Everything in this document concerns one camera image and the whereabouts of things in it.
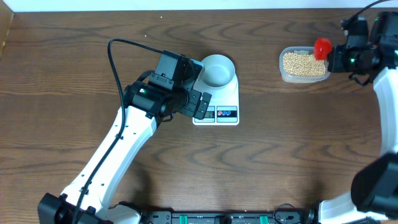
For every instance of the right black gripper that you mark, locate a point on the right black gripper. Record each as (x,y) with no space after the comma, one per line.
(335,65)

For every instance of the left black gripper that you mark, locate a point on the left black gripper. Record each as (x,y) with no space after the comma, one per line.
(193,97)

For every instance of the red plastic measuring scoop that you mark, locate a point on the red plastic measuring scoop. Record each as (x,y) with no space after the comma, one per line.
(322,48)

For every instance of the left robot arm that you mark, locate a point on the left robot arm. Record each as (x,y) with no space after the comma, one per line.
(154,98)

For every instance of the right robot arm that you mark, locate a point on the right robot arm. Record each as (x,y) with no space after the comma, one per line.
(373,193)

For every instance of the white digital kitchen scale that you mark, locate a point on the white digital kitchen scale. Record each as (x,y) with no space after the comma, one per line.
(223,109)

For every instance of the grey round bowl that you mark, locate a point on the grey round bowl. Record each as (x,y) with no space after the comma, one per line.
(219,70)

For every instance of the clear plastic container of beans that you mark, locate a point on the clear plastic container of beans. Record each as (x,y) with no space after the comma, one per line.
(298,65)

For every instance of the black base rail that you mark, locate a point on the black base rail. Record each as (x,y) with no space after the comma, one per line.
(284,216)

